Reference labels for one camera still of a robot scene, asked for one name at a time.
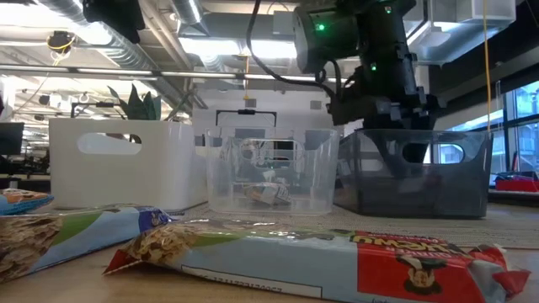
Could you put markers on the long ceiling light bar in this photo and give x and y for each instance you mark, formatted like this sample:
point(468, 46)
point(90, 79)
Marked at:
point(126, 72)

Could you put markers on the blue and orange granola bar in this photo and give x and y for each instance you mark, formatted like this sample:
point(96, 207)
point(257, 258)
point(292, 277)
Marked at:
point(21, 200)

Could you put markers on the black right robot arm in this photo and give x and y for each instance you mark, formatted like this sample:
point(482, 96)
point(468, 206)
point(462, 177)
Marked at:
point(337, 42)

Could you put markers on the grey mesh table mat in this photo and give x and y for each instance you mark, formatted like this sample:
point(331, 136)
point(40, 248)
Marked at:
point(505, 231)

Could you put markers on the green leafy potted plant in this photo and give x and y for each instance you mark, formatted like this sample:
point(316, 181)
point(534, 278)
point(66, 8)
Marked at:
point(139, 105)

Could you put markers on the green and blue granola bar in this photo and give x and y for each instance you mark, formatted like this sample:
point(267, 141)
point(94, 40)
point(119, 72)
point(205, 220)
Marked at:
point(84, 235)

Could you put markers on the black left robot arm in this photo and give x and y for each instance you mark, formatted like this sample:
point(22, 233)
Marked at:
point(115, 17)

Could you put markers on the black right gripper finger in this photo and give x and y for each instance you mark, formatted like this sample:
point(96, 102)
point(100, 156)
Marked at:
point(414, 153)
point(385, 155)

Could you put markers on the red box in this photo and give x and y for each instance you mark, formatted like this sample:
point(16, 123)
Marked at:
point(516, 184)

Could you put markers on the smoke grey plastic bin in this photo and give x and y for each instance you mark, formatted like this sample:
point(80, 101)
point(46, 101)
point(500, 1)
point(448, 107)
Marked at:
point(421, 193)

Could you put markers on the red and blue granola bar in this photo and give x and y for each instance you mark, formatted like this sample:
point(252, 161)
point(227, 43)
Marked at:
point(295, 265)

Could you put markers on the black monitor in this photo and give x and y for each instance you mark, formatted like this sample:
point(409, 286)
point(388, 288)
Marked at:
point(10, 136)

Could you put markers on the black stand bar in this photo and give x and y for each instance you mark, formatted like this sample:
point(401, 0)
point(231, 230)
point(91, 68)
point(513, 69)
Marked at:
point(92, 104)

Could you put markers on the white plastic bin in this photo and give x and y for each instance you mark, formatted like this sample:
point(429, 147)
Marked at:
point(126, 181)

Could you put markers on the black rectangular frame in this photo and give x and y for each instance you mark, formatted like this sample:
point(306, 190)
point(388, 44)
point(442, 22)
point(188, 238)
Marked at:
point(246, 112)

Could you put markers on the clear plastic bin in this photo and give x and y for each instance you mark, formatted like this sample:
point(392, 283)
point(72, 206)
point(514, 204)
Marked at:
point(227, 185)

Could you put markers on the white and yellow granola bar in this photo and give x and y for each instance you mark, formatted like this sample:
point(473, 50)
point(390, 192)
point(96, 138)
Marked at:
point(267, 193)

